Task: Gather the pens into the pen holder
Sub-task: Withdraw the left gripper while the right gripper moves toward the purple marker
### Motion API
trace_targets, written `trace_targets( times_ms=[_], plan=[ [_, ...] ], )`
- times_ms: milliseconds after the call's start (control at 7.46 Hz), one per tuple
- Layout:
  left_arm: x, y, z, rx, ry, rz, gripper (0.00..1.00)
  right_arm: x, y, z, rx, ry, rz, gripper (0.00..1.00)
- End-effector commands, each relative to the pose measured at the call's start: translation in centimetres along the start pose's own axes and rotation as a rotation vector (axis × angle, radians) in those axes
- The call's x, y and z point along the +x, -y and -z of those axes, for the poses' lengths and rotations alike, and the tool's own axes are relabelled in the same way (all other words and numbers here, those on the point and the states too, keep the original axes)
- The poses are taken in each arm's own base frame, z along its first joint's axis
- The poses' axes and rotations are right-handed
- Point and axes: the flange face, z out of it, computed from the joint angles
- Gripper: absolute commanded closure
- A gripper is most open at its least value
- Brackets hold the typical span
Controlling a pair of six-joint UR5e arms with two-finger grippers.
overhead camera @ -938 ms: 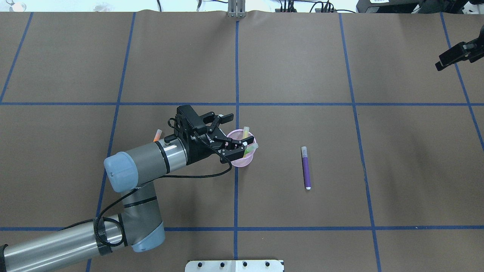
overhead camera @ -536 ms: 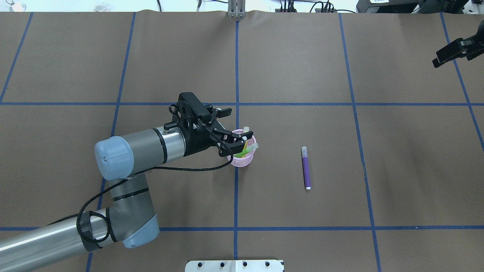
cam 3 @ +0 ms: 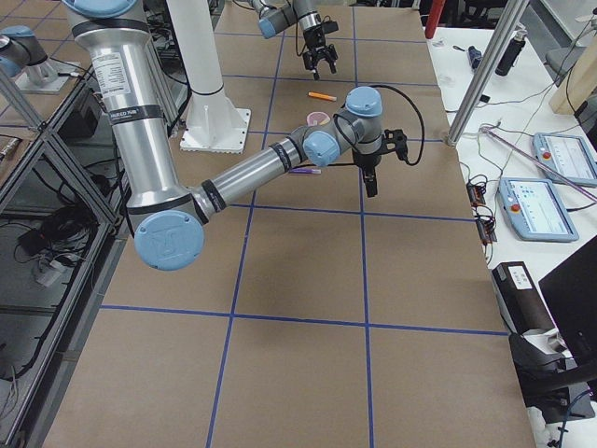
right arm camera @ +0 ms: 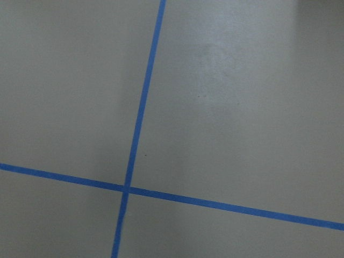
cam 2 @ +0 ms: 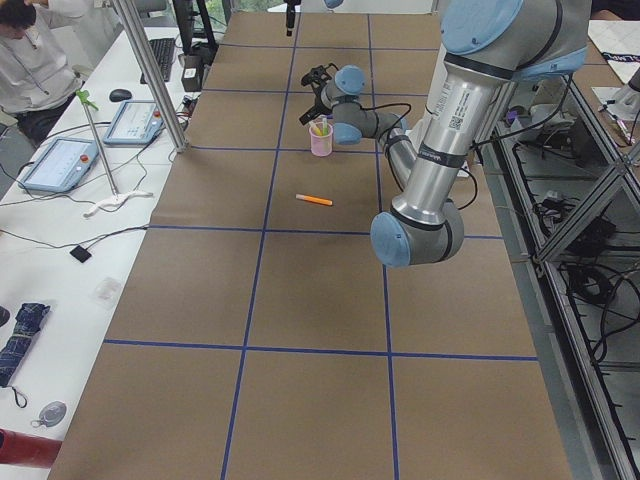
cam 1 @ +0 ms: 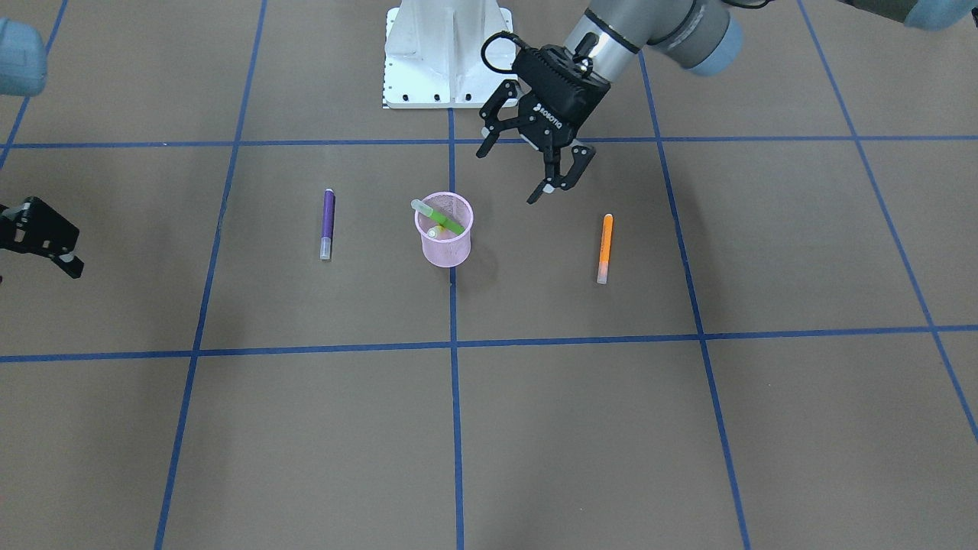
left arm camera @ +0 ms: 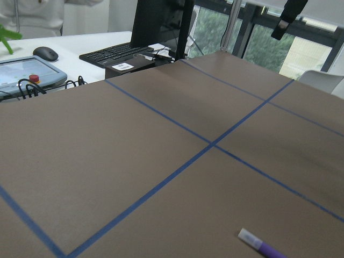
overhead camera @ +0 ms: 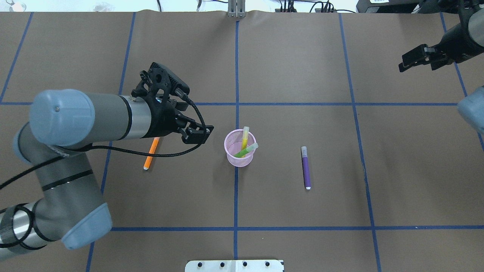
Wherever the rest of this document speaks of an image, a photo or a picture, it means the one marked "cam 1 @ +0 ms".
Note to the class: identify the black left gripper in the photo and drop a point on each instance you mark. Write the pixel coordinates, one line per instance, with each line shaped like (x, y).
(556, 114)

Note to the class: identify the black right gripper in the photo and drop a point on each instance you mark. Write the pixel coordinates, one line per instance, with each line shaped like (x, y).
(40, 229)

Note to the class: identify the orange highlighter pen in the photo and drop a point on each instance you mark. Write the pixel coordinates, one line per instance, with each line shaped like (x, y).
(604, 250)

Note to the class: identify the green highlighter pen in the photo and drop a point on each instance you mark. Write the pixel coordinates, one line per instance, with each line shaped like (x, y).
(437, 217)

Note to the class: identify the purple highlighter pen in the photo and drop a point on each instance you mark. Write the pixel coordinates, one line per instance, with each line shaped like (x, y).
(328, 217)

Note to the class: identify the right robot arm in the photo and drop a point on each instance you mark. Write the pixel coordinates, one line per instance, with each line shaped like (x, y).
(23, 66)

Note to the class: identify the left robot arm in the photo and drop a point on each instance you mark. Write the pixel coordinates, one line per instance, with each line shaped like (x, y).
(702, 37)

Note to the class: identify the pink mesh pen holder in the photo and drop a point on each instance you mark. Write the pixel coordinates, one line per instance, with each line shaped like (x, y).
(453, 250)

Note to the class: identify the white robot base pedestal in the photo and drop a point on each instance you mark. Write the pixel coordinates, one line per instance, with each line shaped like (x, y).
(433, 54)

